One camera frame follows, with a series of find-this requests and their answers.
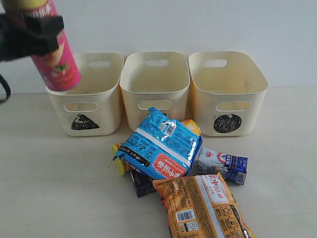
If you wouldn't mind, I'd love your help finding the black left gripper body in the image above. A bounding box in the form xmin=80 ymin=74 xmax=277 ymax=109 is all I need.
xmin=0 ymin=14 xmax=32 ymax=61

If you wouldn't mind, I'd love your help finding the pink Lay's chips can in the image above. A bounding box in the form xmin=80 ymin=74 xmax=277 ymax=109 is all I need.
xmin=15 ymin=0 xmax=81 ymax=91

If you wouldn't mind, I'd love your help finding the blue noodle packet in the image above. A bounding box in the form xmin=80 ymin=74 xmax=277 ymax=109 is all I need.
xmin=114 ymin=107 xmax=203 ymax=180

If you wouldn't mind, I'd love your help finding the purple small box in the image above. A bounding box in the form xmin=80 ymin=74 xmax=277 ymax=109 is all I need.
xmin=130 ymin=170 xmax=156 ymax=198

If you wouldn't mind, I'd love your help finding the orange noodle packet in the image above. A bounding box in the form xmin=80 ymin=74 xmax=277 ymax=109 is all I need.
xmin=153 ymin=173 xmax=255 ymax=238

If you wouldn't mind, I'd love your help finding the white blue milk carton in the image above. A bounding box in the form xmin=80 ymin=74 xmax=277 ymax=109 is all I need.
xmin=196 ymin=148 xmax=248 ymax=185

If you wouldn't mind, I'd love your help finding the cream bin triangle mark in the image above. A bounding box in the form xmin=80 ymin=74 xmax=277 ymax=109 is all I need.
xmin=47 ymin=53 xmax=124 ymax=137

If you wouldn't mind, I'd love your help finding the cream bin square mark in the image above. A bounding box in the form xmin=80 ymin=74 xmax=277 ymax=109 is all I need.
xmin=119 ymin=52 xmax=190 ymax=130

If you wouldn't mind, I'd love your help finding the cream bin circle mark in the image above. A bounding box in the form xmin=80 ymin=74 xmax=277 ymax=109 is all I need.
xmin=188 ymin=51 xmax=268 ymax=137

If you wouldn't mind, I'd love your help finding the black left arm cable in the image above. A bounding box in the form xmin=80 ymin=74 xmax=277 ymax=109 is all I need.
xmin=0 ymin=73 xmax=11 ymax=105

